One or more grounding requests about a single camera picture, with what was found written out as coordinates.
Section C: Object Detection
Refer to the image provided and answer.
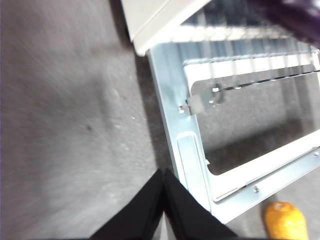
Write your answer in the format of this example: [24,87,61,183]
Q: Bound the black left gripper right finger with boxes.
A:
[164,169,241,240]

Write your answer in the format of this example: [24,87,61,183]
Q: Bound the yellow corn cob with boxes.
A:
[264,201,309,240]

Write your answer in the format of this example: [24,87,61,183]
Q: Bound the metal wire oven rack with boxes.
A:
[172,24,320,87]

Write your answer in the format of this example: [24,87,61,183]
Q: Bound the purple eggplant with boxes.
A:
[247,0,320,47]

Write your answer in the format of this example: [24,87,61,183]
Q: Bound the cream toaster oven body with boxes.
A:
[119,0,253,56]

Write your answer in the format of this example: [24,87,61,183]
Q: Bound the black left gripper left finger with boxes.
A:
[88,169,165,240]

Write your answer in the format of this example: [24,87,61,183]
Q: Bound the glass oven door with handle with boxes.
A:
[146,41,320,225]

